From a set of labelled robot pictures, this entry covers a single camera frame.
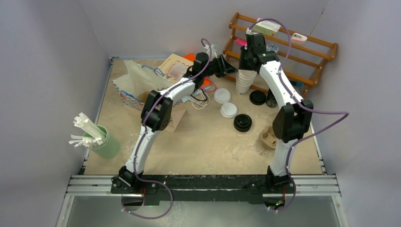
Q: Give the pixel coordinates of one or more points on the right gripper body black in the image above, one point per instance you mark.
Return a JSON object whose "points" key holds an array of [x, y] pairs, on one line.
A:
{"points": [[245, 62]]}

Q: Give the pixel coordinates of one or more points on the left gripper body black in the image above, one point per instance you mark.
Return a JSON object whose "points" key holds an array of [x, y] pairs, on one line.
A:
{"points": [[216, 67]]}

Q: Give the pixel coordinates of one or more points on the checkered paper bakery bag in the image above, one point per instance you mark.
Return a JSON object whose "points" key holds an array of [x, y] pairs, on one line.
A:
{"points": [[134, 87]]}

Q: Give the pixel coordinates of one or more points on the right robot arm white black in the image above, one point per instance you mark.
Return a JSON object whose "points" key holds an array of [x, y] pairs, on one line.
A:
{"points": [[292, 121]]}

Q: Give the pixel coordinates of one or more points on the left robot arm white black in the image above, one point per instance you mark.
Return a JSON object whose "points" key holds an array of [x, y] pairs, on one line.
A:
{"points": [[157, 110]]}

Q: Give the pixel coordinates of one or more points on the blue white jar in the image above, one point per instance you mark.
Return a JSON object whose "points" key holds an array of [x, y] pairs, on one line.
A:
{"points": [[272, 48]]}

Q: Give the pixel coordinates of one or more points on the pink highlighter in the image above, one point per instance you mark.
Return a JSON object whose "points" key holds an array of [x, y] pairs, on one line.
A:
{"points": [[241, 42]]}

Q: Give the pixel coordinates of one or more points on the stack of white paper cups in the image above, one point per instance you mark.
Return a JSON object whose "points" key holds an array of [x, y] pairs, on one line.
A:
{"points": [[244, 80]]}

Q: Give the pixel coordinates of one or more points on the white cup lid upper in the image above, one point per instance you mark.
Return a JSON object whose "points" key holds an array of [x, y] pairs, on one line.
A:
{"points": [[222, 95]]}

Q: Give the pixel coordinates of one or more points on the white cup lid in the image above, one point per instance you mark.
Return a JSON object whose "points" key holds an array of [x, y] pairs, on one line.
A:
{"points": [[222, 95], [229, 110]]}

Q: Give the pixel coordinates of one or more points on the white green box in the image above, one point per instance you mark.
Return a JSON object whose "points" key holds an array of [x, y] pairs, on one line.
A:
{"points": [[266, 27]]}

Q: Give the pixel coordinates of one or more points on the cakes recipe book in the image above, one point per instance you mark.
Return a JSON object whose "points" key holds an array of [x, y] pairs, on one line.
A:
{"points": [[174, 67]]}

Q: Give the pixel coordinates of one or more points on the black flat lid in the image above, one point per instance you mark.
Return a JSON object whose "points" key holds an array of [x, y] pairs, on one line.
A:
{"points": [[257, 97]]}

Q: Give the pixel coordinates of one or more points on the white cup lid lower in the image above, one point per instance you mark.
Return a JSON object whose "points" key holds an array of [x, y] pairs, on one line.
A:
{"points": [[229, 110]]}

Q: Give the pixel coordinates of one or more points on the pink white tape dispenser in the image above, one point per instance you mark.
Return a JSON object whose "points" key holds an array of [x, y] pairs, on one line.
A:
{"points": [[298, 39]]}

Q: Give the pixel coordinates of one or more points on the black paper cup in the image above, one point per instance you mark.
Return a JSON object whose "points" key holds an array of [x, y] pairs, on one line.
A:
{"points": [[270, 99]]}

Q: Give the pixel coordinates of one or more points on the wooden shelf rack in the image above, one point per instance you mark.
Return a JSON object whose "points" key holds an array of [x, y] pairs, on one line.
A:
{"points": [[305, 63]]}

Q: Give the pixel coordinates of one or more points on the black blue marker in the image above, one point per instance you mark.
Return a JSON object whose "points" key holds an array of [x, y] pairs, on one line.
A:
{"points": [[296, 83]]}

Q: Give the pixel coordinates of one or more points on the stack of black lids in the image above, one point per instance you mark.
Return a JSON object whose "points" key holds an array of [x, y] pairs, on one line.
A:
{"points": [[242, 122]]}

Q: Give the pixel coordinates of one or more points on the green cup holder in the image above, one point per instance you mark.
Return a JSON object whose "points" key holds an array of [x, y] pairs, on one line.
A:
{"points": [[109, 148]]}

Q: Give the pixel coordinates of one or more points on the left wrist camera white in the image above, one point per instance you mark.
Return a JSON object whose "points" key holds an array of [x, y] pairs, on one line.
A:
{"points": [[211, 50]]}

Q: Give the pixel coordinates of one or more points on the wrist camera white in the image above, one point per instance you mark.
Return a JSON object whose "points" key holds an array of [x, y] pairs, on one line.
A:
{"points": [[211, 50], [249, 31]]}

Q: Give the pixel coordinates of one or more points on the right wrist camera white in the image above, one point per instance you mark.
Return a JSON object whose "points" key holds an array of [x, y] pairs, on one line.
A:
{"points": [[249, 31]]}

